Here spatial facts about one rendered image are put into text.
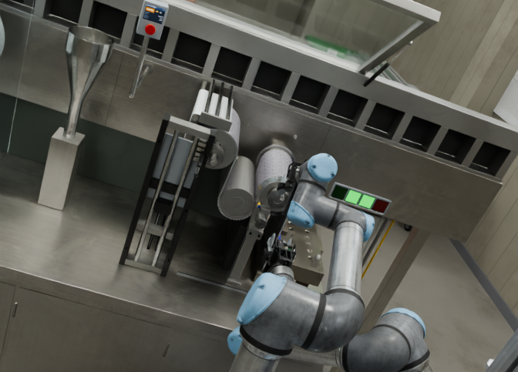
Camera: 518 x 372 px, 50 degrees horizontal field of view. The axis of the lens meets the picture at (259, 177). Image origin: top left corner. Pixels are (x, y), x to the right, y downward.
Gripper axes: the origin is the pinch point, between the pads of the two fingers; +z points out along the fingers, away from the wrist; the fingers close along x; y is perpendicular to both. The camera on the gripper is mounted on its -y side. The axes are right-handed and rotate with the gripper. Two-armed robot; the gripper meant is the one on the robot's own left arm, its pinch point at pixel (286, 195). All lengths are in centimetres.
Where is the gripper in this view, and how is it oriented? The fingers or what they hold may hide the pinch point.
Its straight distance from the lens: 176.2
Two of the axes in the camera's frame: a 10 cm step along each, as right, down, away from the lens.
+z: -2.2, 1.9, 9.6
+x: -9.4, -3.1, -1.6
